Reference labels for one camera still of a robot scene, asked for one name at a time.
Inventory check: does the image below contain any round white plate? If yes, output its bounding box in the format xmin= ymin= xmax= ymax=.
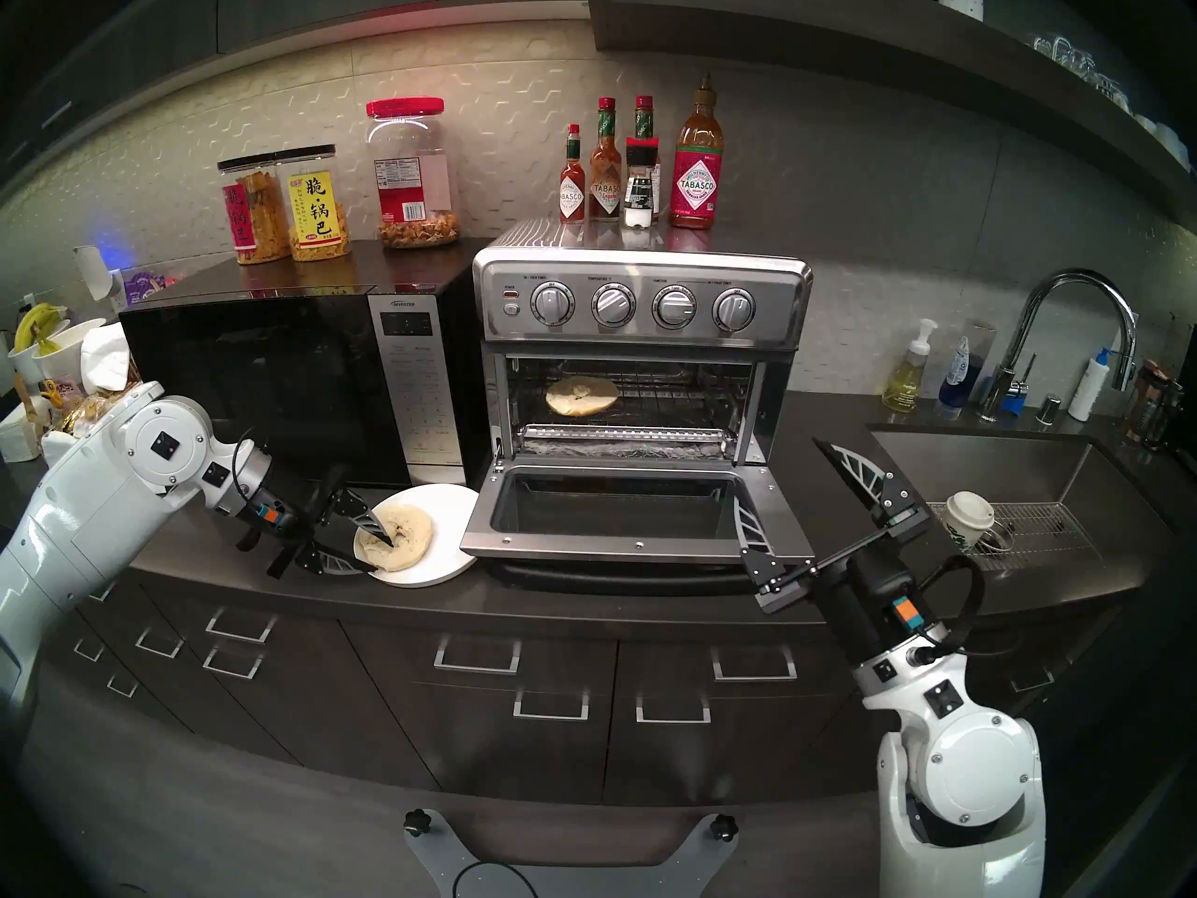
xmin=353 ymin=483 xmax=480 ymax=588

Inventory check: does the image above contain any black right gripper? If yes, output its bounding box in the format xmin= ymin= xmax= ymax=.
xmin=732 ymin=438 xmax=934 ymax=670

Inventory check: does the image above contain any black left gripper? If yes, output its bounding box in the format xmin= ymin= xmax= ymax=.
xmin=258 ymin=485 xmax=396 ymax=581

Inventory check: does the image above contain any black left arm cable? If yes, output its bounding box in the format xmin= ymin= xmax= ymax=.
xmin=230 ymin=433 xmax=263 ymax=553

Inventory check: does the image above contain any pale crusted bagel half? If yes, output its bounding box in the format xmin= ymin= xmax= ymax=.
xmin=545 ymin=374 xmax=620 ymax=417

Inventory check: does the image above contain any black base cable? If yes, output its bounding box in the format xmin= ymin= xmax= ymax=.
xmin=454 ymin=860 xmax=541 ymax=898

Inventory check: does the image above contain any black microwave oven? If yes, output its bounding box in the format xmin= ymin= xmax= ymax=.
xmin=120 ymin=239 xmax=492 ymax=490

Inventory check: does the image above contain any tall clear tumbler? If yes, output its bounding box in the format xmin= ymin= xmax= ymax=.
xmin=963 ymin=319 xmax=997 ymax=383

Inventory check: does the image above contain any large Tabasco sriracha bottle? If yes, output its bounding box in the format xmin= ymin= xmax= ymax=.
xmin=669 ymin=73 xmax=725 ymax=230

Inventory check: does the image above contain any clear jar red lid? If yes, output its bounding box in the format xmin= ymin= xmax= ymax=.
xmin=366 ymin=97 xmax=462 ymax=250

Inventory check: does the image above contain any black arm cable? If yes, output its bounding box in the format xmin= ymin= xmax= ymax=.
xmin=921 ymin=555 xmax=985 ymax=660
xmin=230 ymin=433 xmax=263 ymax=553

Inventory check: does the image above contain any dark open wall shelf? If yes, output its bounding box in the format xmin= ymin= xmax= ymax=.
xmin=589 ymin=0 xmax=1197 ymax=233

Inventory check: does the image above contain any bagged bread loaf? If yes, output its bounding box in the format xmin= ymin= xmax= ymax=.
xmin=56 ymin=382 xmax=143 ymax=436

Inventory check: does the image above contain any white crumpled paper bag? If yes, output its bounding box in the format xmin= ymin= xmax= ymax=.
xmin=81 ymin=323 xmax=132 ymax=394

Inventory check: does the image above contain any glass toaster oven door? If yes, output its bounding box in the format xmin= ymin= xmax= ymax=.
xmin=460 ymin=461 xmax=816 ymax=596

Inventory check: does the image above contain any wire oven rack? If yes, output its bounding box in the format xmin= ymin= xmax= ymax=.
xmin=510 ymin=361 xmax=757 ymax=439

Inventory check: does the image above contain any blue dish soap bottle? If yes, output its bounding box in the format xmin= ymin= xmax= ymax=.
xmin=938 ymin=335 xmax=978 ymax=411

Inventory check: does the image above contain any copper lidded jar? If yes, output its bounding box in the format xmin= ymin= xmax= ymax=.
xmin=1127 ymin=358 xmax=1165 ymax=439

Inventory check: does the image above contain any green neck Tabasco bottle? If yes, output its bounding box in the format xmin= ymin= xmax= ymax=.
xmin=632 ymin=94 xmax=663 ymax=216

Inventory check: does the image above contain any chrome gooseneck faucet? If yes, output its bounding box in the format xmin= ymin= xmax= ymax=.
xmin=979 ymin=269 xmax=1140 ymax=422

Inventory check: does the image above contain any paper coffee cup white lid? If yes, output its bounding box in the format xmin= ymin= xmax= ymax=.
xmin=943 ymin=491 xmax=997 ymax=549

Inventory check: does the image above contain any black countertop appliance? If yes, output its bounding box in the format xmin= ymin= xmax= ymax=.
xmin=1178 ymin=330 xmax=1197 ymax=476

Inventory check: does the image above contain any stainless steel toaster oven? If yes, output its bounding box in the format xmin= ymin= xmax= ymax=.
xmin=472 ymin=218 xmax=815 ymax=467

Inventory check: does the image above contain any red label snack jar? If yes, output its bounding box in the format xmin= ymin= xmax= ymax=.
xmin=218 ymin=154 xmax=291 ymax=266

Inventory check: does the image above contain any yellow liquid soap dispenser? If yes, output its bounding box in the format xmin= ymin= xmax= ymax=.
xmin=882 ymin=318 xmax=939 ymax=413

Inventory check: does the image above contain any yellow label snack jar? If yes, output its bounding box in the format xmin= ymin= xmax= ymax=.
xmin=278 ymin=145 xmax=352 ymax=262

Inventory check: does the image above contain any white bottle blue cap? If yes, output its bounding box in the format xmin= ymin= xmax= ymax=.
xmin=1068 ymin=347 xmax=1112 ymax=423

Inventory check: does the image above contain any medium Tabasco sauce bottle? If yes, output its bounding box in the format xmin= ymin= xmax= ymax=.
xmin=589 ymin=97 xmax=624 ymax=221

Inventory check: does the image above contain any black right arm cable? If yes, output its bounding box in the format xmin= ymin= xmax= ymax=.
xmin=921 ymin=555 xmax=985 ymax=660

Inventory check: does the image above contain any foil covered oven tray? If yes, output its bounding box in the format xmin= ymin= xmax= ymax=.
xmin=519 ymin=436 xmax=740 ymax=462

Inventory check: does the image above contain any dark glass french press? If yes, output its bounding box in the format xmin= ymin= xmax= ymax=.
xmin=1152 ymin=377 xmax=1184 ymax=448

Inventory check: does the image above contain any dark crusted bagel half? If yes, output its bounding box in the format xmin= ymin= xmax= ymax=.
xmin=353 ymin=503 xmax=434 ymax=572

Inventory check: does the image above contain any silver oven control knob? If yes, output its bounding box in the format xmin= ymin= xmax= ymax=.
xmin=711 ymin=286 xmax=758 ymax=334
xmin=590 ymin=282 xmax=638 ymax=329
xmin=529 ymin=281 xmax=577 ymax=328
xmin=651 ymin=283 xmax=699 ymax=331

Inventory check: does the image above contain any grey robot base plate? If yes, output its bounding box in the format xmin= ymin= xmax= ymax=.
xmin=404 ymin=810 xmax=740 ymax=898

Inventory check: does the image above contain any dark lower cabinet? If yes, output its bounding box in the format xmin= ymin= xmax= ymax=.
xmin=0 ymin=522 xmax=1161 ymax=808

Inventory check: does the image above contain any yellow banana bunch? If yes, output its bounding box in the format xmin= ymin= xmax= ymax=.
xmin=14 ymin=302 xmax=66 ymax=350

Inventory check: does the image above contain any stainless steel sink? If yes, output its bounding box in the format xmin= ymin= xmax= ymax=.
xmin=870 ymin=424 xmax=1179 ymax=579

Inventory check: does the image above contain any small Tabasco sauce bottle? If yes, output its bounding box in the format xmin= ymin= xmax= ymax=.
xmin=559 ymin=124 xmax=587 ymax=224

